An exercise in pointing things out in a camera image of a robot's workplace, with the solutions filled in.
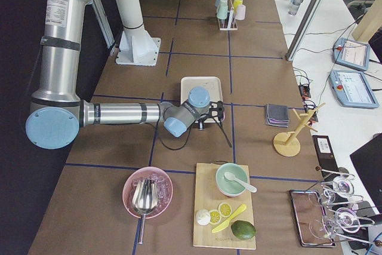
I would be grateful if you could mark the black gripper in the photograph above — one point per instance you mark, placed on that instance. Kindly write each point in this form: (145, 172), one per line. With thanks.
(202, 124)

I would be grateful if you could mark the green plastic cup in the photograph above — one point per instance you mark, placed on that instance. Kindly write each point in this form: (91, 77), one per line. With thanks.
(222, 10)

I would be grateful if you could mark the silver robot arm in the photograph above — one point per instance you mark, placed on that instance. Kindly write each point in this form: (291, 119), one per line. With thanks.
(57, 113)

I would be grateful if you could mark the cream rabbit serving tray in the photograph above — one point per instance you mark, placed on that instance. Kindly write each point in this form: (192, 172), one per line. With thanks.
(200, 84)

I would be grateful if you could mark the white cup rack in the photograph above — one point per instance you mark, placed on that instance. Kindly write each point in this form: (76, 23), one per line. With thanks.
(230, 23)

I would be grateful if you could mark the pink plastic cup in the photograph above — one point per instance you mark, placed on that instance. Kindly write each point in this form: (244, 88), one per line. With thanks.
(240, 12)

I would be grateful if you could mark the yellow plastic cup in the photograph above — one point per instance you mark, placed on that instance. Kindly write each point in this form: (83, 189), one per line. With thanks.
(237, 3)

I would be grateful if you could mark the black metal tray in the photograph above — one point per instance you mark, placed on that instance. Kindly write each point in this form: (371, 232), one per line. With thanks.
(308, 215)

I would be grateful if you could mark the folded grey cloth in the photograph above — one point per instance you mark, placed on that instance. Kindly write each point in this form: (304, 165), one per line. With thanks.
(276, 115)

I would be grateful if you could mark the white plastic spoon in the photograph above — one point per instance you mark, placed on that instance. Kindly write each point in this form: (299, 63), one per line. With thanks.
(230, 176)

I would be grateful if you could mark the wooden mug tree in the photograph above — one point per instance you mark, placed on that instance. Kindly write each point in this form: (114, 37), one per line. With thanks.
(286, 143)

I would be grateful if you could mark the green bowl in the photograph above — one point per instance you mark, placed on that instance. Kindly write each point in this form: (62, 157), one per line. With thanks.
(230, 187)

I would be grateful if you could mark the wooden cutting board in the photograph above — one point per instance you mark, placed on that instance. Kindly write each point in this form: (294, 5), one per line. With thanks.
(208, 197)

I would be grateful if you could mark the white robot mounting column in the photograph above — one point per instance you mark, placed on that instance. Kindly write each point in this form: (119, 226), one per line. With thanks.
(136, 47)

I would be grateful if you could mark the large lemon slice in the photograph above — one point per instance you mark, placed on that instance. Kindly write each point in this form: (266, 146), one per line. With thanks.
(225, 209)

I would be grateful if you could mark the small lemon slice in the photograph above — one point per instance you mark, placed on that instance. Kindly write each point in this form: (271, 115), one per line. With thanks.
(215, 217)

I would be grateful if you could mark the white cream dollop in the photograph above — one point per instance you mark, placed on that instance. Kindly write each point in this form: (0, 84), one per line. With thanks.
(203, 217)

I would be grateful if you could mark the metal ice scoop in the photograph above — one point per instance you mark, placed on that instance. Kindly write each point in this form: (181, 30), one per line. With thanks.
(145, 200)

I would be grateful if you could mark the yellow plastic knife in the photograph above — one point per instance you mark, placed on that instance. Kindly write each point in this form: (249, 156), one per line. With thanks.
(226, 222)

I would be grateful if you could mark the black label box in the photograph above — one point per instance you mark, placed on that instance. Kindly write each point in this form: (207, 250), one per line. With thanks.
(324, 152)

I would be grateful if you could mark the green avocado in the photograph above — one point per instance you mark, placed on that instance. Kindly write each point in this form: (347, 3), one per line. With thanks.
(243, 230)

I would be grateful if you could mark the lower teach pendant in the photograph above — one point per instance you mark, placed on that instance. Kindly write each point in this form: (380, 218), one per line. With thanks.
(352, 89)

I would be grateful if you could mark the teach pendant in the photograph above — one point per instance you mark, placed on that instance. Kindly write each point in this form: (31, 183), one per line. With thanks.
(351, 53)
(352, 89)

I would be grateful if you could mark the upper teach pendant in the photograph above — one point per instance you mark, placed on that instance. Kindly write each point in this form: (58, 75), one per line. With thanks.
(351, 53)

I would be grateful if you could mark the wine glass rack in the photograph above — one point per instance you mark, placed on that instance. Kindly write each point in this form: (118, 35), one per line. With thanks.
(340, 223)

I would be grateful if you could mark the aluminium frame post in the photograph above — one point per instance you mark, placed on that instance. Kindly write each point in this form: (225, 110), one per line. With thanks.
(302, 29)

